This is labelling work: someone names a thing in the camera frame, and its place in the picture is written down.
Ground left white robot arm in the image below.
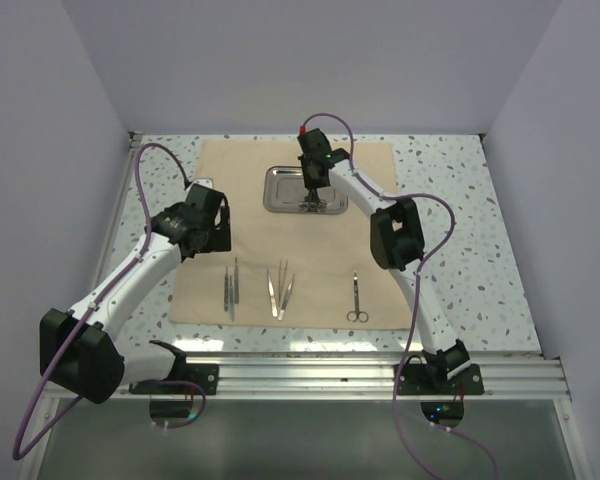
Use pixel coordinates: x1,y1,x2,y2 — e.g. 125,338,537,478
39,184,231,404

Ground straight steel tweezers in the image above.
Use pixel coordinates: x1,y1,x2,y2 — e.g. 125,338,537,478
266,269,279,319

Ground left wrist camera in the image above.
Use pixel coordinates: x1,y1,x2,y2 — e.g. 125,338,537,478
193,178,214,188

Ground crossing steel tweezers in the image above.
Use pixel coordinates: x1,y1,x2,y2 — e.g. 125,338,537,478
277,276,295,321

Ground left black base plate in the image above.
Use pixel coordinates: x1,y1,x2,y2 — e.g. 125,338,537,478
129,363,220,395

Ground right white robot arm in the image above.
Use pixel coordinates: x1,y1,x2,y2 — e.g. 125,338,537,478
298,126,471,393

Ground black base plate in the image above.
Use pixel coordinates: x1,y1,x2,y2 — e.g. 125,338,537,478
129,363,220,395
393,355,485,397

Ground aluminium front rail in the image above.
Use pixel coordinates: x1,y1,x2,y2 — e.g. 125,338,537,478
186,353,570,401

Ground ribbed scalpel handle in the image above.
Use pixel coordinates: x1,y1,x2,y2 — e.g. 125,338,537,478
227,276,236,322

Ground steel surgical scissors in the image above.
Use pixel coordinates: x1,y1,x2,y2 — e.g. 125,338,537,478
346,271,369,323

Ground steel instrument tray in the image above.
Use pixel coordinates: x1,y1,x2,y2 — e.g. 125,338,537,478
263,166,348,215

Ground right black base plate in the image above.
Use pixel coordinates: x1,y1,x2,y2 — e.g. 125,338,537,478
393,355,485,397

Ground beige cloth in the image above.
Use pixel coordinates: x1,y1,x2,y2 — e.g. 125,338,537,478
169,140,411,330

